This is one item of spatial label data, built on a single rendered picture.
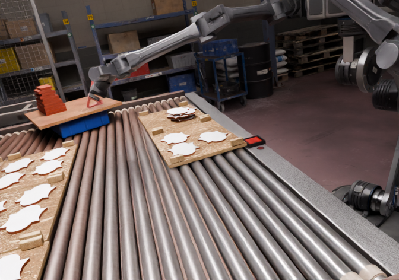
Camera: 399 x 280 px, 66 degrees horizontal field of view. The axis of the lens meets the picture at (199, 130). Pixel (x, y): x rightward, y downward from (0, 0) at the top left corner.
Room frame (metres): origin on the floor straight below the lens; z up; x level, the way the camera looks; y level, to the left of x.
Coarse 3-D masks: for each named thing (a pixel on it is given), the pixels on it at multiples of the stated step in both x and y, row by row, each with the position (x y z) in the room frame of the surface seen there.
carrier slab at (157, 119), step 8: (160, 112) 1.92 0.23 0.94; (200, 112) 1.78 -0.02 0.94; (144, 120) 1.80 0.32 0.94; (152, 120) 1.77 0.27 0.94; (160, 120) 1.74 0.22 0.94; (168, 120) 1.72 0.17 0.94; (192, 120) 1.64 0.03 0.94; (152, 128) 1.62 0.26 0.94; (168, 128) 1.58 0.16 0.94; (176, 128) 1.56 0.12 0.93
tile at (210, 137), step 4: (208, 132) 1.39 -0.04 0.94; (212, 132) 1.39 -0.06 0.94; (216, 132) 1.38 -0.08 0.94; (220, 132) 1.37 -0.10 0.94; (200, 136) 1.36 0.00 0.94; (204, 136) 1.35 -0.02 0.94; (208, 136) 1.34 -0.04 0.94; (212, 136) 1.33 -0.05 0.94; (216, 136) 1.32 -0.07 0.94; (220, 136) 1.32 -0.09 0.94; (224, 136) 1.31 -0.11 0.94; (200, 140) 1.32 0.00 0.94; (204, 140) 1.31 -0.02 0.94; (208, 140) 1.30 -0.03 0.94; (212, 140) 1.29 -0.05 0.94; (216, 140) 1.28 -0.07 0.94; (220, 140) 1.27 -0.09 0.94; (224, 140) 1.28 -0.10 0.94
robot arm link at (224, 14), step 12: (264, 0) 1.48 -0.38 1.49; (276, 0) 1.48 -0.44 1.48; (216, 12) 1.26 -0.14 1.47; (228, 12) 1.27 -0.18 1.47; (240, 12) 1.31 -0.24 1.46; (252, 12) 1.36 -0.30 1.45; (264, 12) 1.41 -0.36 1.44; (204, 24) 1.29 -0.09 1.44; (216, 24) 1.26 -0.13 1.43; (204, 36) 1.29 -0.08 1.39
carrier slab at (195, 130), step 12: (168, 132) 1.51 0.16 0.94; (180, 132) 1.48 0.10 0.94; (192, 132) 1.45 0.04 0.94; (204, 132) 1.43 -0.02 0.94; (228, 132) 1.37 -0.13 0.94; (156, 144) 1.37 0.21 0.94; (204, 144) 1.28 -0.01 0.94; (216, 144) 1.25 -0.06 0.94; (228, 144) 1.23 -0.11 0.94; (240, 144) 1.21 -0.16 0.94; (168, 156) 1.21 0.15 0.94; (192, 156) 1.17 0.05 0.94; (204, 156) 1.16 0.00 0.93
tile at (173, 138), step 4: (164, 136) 1.44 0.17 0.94; (168, 136) 1.43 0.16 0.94; (172, 136) 1.42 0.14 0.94; (176, 136) 1.41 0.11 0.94; (180, 136) 1.40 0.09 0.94; (184, 136) 1.39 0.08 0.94; (188, 136) 1.39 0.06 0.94; (164, 140) 1.39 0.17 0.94; (168, 140) 1.38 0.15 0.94; (172, 140) 1.37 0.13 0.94; (176, 140) 1.36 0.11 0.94; (180, 140) 1.35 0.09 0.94; (184, 140) 1.35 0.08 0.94; (168, 144) 1.34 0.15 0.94
